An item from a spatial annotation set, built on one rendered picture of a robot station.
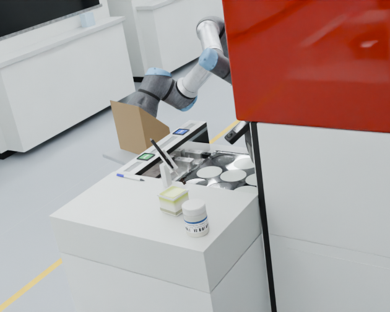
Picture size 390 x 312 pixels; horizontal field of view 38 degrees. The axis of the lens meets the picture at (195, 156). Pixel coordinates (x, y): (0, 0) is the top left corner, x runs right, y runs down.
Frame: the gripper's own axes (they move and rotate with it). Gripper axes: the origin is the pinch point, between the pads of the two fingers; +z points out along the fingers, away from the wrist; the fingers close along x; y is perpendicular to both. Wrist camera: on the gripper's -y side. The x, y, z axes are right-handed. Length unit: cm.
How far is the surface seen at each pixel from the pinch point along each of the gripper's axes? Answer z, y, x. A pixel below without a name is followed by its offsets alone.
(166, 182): -4.3, -35.9, -2.4
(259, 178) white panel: -8.9, -12.2, -28.5
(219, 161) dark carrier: 4.0, -6.9, 17.4
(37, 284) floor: 94, -90, 117
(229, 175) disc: 3.9, -9.0, 3.5
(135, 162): -2.0, -38.5, 27.3
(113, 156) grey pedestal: 12, -39, 72
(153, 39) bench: 43, 105, 448
